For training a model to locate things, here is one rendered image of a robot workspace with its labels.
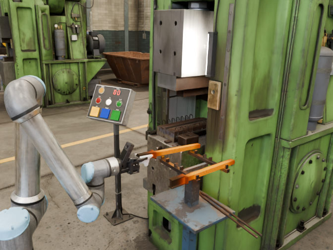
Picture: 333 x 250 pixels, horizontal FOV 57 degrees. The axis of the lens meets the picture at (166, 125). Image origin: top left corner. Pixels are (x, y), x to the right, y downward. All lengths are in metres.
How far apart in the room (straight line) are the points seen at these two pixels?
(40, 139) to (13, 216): 0.39
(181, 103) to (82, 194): 1.28
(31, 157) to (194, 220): 0.86
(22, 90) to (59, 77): 5.42
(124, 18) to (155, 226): 9.68
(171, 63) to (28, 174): 1.07
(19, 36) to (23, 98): 5.32
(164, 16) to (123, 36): 9.50
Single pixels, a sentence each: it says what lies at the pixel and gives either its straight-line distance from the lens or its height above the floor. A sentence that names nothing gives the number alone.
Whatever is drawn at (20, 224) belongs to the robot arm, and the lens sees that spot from 1.50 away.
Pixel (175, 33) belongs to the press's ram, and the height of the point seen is 1.62.
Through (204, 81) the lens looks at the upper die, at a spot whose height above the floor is 1.31.
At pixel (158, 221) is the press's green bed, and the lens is 2.54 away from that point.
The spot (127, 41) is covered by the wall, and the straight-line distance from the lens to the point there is 11.65.
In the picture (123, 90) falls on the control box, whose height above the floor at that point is 1.18.
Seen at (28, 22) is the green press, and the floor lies 1.67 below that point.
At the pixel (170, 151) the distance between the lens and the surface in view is 1.72.
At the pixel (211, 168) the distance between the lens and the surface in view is 1.62.
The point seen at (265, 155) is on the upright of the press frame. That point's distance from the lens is 2.27.
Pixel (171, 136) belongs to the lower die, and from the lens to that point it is 2.11.
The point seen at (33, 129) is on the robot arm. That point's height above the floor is 1.27.
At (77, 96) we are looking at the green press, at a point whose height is 0.16.
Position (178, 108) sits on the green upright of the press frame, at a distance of 2.41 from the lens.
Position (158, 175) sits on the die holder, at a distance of 2.25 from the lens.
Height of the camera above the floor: 1.67
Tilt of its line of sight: 18 degrees down
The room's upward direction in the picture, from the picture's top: 2 degrees clockwise
